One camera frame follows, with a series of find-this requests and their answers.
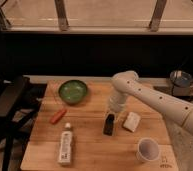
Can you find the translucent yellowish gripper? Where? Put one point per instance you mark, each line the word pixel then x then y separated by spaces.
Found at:
pixel 117 118

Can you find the black eraser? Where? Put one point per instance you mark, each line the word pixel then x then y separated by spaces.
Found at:
pixel 108 125

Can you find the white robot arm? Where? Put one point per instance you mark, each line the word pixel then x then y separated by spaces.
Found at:
pixel 177 110

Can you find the white sponge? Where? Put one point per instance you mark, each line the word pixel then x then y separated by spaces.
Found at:
pixel 132 121

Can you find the white paper cup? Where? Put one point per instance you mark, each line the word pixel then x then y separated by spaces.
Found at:
pixel 147 150

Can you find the green bowl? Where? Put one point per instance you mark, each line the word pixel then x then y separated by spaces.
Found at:
pixel 73 92

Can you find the white bottle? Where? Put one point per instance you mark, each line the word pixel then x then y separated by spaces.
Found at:
pixel 65 151

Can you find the orange carrot toy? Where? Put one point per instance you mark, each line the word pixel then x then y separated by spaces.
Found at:
pixel 58 115

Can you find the round metal dish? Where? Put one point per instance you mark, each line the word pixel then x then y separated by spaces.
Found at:
pixel 181 78

